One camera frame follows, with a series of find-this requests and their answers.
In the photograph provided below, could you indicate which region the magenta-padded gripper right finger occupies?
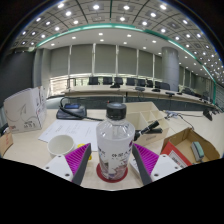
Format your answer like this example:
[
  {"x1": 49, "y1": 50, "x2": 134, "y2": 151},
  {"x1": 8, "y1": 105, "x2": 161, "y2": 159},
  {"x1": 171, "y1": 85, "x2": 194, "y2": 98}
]
[{"x1": 132, "y1": 143, "x2": 184, "y2": 186}]

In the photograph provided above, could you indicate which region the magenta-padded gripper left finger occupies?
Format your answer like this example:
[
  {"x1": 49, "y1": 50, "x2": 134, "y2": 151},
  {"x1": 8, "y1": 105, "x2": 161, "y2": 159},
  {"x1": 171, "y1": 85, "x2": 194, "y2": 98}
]
[{"x1": 42, "y1": 142, "x2": 92, "y2": 186}]

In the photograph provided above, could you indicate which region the clear bottle with printed label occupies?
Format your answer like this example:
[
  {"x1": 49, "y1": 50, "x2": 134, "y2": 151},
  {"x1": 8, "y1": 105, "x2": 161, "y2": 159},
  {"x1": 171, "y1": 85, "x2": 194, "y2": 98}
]
[{"x1": 96, "y1": 102, "x2": 136, "y2": 182}]

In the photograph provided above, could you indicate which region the white remote control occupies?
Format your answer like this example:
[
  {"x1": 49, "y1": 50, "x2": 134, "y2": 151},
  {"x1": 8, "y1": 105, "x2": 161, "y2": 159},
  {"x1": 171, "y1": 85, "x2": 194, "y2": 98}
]
[{"x1": 128, "y1": 154, "x2": 140, "y2": 175}]

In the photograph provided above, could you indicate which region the white and yellow mug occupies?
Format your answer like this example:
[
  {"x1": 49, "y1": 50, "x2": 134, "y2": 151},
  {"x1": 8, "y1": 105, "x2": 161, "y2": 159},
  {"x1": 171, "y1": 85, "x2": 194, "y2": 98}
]
[{"x1": 46, "y1": 134, "x2": 93, "y2": 161}]

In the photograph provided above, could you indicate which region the white printed paper sheet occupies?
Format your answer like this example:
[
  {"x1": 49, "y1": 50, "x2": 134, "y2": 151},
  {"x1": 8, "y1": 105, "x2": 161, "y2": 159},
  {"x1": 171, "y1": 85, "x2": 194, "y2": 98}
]
[{"x1": 38, "y1": 119, "x2": 101, "y2": 152}]

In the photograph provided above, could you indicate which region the flat round red coaster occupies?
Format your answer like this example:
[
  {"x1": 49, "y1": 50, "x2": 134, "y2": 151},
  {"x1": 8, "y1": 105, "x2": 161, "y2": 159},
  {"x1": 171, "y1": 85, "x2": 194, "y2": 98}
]
[{"x1": 95, "y1": 162, "x2": 129, "y2": 184}]

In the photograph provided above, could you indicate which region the black marker pen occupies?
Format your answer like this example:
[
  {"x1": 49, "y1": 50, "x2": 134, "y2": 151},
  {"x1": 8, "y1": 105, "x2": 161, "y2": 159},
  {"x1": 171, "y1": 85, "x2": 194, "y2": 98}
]
[{"x1": 133, "y1": 120, "x2": 160, "y2": 142}]

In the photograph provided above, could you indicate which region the red-sided open cardboard box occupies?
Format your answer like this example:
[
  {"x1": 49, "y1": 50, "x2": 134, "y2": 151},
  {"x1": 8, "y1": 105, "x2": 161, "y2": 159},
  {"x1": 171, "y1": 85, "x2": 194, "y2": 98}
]
[{"x1": 160, "y1": 127, "x2": 222, "y2": 169}]

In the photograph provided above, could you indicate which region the white open organizer box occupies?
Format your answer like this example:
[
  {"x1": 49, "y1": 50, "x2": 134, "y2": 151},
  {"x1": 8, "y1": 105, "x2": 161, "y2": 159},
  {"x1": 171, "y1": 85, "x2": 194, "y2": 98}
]
[{"x1": 124, "y1": 101, "x2": 171, "y2": 147}]

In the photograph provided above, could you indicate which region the black desk phone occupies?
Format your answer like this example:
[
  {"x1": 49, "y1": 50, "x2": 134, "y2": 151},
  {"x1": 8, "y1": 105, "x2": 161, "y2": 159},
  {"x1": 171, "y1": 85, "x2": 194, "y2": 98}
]
[{"x1": 55, "y1": 103, "x2": 88, "y2": 120}]

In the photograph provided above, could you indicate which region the grey-green eraser block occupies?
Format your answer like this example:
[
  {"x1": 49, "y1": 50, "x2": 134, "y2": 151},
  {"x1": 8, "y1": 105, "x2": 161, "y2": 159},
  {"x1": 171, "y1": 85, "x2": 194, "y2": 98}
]
[{"x1": 190, "y1": 141, "x2": 205, "y2": 163}]

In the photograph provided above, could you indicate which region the white cardboard carton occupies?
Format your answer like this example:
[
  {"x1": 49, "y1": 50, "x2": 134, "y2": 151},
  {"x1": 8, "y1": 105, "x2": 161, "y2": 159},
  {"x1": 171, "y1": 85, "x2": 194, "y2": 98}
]
[{"x1": 3, "y1": 85, "x2": 48, "y2": 134}]

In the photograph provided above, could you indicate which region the black desk microphone base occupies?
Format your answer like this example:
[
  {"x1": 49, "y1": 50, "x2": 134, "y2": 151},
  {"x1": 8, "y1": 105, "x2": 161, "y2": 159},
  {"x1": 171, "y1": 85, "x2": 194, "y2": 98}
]
[{"x1": 202, "y1": 108, "x2": 214, "y2": 122}]

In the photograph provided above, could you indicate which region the row of black office chairs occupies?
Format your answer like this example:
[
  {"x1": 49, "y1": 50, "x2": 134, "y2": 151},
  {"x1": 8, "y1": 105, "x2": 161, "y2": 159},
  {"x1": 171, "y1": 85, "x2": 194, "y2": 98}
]
[{"x1": 88, "y1": 75, "x2": 171, "y2": 91}]

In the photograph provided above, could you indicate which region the group of round ceiling lights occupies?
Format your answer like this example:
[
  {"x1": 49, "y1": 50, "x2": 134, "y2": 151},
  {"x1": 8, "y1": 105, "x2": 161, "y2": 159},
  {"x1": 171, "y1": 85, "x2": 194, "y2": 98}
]
[{"x1": 16, "y1": 0, "x2": 224, "y2": 78}]

